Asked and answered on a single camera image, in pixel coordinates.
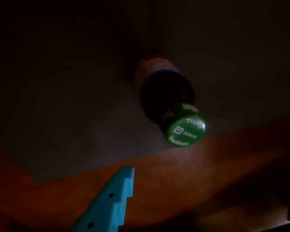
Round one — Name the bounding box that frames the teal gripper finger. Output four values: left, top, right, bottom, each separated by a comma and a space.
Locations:
71, 166, 135, 232

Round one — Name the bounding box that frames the brown syrup bottle green cap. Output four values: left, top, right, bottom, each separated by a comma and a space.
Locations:
134, 55, 206, 147

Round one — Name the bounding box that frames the grey woven mat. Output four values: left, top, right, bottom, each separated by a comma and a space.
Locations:
0, 0, 290, 182

